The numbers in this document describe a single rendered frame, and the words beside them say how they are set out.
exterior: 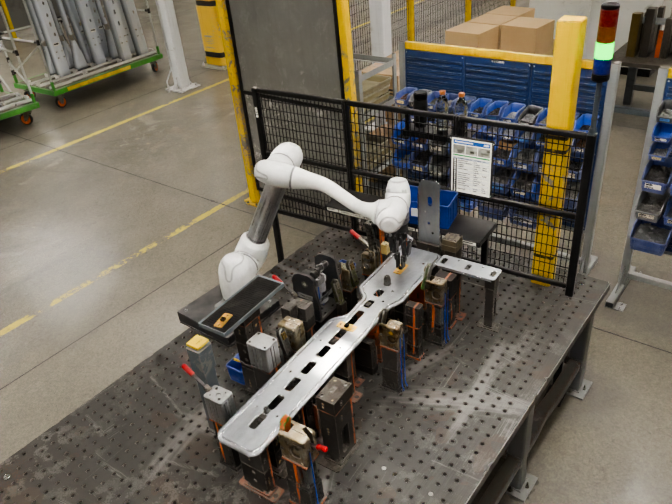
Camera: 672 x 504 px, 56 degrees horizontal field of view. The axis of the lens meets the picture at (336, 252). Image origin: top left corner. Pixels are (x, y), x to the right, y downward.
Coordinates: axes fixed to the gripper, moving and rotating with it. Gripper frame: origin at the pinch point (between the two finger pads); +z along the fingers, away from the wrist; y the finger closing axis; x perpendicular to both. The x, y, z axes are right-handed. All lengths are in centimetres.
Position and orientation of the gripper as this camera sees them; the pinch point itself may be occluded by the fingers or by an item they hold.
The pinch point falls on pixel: (400, 260)
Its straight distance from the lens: 290.1
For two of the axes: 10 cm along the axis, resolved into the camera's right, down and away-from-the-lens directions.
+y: 8.3, 2.4, -5.0
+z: 0.8, 8.4, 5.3
